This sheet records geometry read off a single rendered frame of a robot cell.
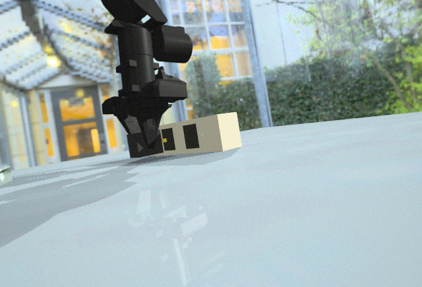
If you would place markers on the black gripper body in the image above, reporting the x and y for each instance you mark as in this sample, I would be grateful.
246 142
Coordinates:
141 87

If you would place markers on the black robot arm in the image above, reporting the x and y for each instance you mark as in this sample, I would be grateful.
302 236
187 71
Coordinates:
153 38

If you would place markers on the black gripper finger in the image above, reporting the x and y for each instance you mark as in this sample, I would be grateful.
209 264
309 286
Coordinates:
148 117
129 121

